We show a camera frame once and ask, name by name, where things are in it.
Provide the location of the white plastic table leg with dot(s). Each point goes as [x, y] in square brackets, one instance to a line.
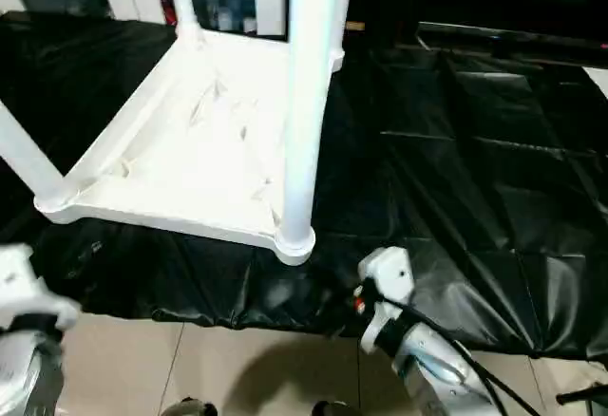
[28, 160]
[185, 3]
[309, 84]

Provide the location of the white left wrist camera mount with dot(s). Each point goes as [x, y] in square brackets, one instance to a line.
[24, 288]

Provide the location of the black work mat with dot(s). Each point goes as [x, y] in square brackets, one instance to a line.
[475, 169]

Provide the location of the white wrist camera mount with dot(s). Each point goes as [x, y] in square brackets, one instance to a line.
[24, 288]
[388, 274]

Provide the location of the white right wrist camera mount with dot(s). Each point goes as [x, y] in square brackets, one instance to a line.
[388, 274]

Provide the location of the white plastic table top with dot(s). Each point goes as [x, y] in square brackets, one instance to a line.
[190, 150]

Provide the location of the black left robot foot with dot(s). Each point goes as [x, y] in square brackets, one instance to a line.
[188, 408]

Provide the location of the black metal stand leg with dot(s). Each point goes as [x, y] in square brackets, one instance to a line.
[581, 394]

